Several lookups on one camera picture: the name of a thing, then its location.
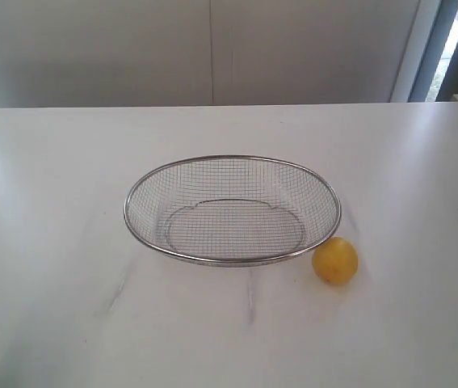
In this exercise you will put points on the yellow lemon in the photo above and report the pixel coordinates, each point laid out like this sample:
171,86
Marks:
336,261

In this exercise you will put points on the steel wire mesh basket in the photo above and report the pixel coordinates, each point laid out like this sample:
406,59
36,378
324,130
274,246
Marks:
232,210

